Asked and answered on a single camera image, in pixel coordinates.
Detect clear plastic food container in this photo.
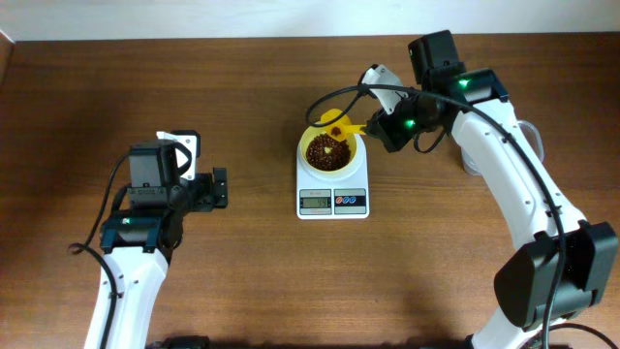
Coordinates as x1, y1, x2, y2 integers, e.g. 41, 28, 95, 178
461, 120, 544, 176

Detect black cable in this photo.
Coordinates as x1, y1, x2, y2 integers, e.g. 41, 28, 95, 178
67, 147, 193, 349
304, 82, 606, 349

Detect yellow plastic measuring scoop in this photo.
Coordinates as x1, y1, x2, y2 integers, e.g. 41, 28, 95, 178
320, 109, 365, 142

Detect left black cable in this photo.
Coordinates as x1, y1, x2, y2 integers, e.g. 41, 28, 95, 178
67, 147, 193, 349

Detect white digital kitchen scale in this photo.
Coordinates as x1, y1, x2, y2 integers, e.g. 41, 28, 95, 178
296, 135, 370, 220

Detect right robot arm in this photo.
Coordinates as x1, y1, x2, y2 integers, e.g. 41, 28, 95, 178
359, 30, 619, 348

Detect right black cable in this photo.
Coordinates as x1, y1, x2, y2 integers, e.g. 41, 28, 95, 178
304, 82, 606, 349

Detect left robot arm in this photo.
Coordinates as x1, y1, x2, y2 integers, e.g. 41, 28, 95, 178
84, 131, 229, 348

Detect red adzuki beans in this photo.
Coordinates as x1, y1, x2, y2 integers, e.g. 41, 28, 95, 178
305, 134, 352, 172

